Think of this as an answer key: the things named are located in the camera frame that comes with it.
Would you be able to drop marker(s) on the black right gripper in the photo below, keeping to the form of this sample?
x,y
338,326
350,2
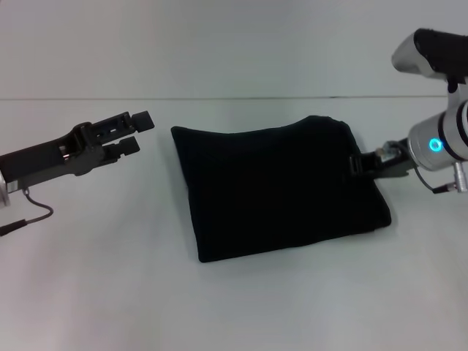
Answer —
x,y
393,162

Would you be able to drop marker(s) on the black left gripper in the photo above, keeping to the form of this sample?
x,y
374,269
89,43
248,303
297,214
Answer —
x,y
47,157

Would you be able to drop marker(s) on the black shirt with FREE print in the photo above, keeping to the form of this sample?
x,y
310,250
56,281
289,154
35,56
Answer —
x,y
281,186

